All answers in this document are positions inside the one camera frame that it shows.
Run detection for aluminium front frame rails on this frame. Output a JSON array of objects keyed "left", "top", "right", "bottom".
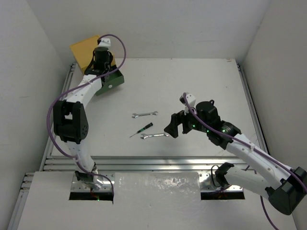
[{"left": 9, "top": 58, "right": 260, "bottom": 230}]

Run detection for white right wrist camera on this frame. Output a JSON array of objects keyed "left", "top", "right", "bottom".
[{"left": 179, "top": 93, "right": 196, "bottom": 107}]

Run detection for white front cover panel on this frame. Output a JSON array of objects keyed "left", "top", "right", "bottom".
[{"left": 16, "top": 170, "right": 298, "bottom": 230}]

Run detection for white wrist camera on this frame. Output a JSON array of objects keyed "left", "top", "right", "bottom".
[
  {"left": 179, "top": 93, "right": 196, "bottom": 107},
  {"left": 97, "top": 37, "right": 111, "bottom": 47}
]

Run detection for yellow drawer cabinet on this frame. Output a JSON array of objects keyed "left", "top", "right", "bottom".
[{"left": 70, "top": 35, "right": 116, "bottom": 73}]

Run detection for green black screwdriver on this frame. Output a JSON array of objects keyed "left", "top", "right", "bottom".
[{"left": 130, "top": 122, "right": 153, "bottom": 138}]

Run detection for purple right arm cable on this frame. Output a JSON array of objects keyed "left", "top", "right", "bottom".
[{"left": 182, "top": 92, "right": 307, "bottom": 230}]

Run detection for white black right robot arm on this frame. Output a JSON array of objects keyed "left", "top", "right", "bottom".
[{"left": 164, "top": 94, "right": 307, "bottom": 215}]

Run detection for green drawer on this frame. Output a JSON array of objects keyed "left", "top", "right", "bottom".
[{"left": 95, "top": 70, "right": 124, "bottom": 96}]

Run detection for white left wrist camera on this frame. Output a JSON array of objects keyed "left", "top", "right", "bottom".
[{"left": 97, "top": 37, "right": 111, "bottom": 47}]

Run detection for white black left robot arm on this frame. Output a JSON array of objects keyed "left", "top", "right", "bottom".
[{"left": 53, "top": 46, "right": 113, "bottom": 189}]

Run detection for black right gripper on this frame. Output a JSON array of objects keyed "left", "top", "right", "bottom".
[{"left": 164, "top": 103, "right": 209, "bottom": 138}]

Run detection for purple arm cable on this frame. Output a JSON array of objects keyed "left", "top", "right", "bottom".
[
  {"left": 182, "top": 92, "right": 307, "bottom": 230},
  {"left": 47, "top": 33, "right": 127, "bottom": 192}
]

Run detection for silver open-end wrench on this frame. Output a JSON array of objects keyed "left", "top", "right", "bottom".
[
  {"left": 141, "top": 132, "right": 170, "bottom": 139},
  {"left": 131, "top": 111, "right": 158, "bottom": 118}
]

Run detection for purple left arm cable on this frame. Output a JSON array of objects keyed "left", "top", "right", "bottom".
[{"left": 47, "top": 33, "right": 127, "bottom": 192}]

